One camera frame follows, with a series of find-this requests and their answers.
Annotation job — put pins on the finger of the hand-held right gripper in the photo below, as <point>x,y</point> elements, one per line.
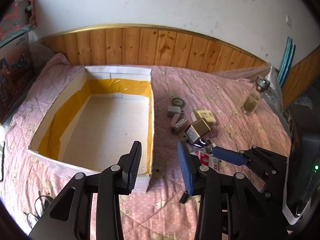
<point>275,188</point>
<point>226,156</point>

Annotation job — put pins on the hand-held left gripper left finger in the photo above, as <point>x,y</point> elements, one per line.
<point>132,170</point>

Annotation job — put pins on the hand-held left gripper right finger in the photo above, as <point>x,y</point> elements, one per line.
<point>185,170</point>

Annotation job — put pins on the red and white packet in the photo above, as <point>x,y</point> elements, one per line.
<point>206,160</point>

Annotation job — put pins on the small gold box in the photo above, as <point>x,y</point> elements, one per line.
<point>197,130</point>

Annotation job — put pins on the white cardboard box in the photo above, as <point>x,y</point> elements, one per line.
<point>107,130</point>

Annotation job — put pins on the pink stapler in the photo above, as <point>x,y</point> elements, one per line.
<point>178,121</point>

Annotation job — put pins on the grey wall charger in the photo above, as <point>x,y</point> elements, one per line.
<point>173,110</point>

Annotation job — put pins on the gold tissue pack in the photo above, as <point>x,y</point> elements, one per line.
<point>203,115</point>

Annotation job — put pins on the pink bear print blanket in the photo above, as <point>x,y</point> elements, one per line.
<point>225,92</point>

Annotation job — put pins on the glass bottle with metal cap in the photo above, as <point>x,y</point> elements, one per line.
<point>253,97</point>

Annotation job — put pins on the clear plastic bag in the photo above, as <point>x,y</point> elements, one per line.
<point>303,101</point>

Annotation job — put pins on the green tape roll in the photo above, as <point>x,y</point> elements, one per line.
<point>175,102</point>

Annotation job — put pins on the clear bubble wrap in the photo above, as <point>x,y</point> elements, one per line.
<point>273,97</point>

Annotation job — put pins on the blue foam strips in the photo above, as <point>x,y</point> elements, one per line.
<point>287,57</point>

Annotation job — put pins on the robot figure toy box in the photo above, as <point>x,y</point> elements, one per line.
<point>15,75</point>

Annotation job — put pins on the teal and red toy box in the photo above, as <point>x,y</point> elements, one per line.
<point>17,17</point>

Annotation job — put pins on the white wall socket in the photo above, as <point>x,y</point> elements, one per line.
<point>289,20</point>

